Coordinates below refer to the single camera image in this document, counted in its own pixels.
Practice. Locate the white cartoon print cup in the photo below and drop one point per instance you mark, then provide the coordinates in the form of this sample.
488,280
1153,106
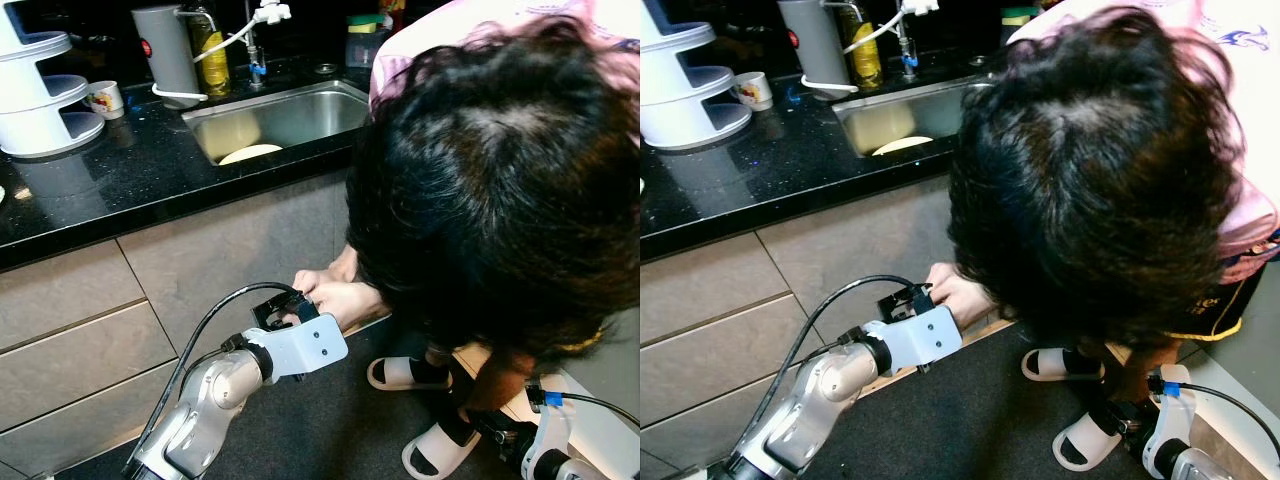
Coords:
105,100
755,92

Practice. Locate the pale yellow plate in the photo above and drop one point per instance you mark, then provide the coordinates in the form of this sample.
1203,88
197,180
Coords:
250,154
905,146

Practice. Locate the yellow cooking oil bottle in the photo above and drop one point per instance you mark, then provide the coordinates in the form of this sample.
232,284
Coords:
862,60
213,70

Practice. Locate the person right hand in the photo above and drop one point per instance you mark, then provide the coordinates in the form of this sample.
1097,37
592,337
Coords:
325,275

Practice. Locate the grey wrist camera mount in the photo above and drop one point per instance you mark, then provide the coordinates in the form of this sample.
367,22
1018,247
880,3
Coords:
555,420
920,340
1170,420
300,350

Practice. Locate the white slipper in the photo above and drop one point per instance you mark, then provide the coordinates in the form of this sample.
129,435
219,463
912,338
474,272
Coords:
435,455
1080,445
1050,370
395,378

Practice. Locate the stainless steel sink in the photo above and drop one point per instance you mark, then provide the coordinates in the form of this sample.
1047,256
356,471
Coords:
300,115
930,110

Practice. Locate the black floor mat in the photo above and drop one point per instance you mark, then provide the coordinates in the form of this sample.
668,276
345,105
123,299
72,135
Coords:
980,430
340,440

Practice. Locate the kitchen base cabinet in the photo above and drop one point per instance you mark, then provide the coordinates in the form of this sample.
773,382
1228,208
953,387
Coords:
150,300
800,280

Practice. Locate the white tiered plastic rack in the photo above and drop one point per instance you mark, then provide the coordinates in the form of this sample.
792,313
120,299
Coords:
675,115
30,120

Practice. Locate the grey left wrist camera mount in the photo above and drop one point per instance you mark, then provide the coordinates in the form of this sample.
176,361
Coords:
300,350
920,340

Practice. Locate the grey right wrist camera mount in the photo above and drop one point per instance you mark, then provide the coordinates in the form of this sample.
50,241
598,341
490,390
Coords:
1170,420
555,420

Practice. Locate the metal sink faucet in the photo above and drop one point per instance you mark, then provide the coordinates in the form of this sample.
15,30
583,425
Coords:
255,60
905,55

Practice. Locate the person in pink shirt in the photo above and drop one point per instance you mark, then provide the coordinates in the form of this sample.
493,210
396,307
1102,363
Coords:
500,200
1090,180

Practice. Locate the person left hand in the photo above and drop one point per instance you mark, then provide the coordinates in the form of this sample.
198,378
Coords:
960,298
350,305

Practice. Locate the yellow green sponge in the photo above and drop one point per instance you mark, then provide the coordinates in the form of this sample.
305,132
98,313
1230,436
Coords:
365,23

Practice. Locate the grey cylinder water purifier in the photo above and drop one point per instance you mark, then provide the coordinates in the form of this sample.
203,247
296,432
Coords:
165,55
815,45

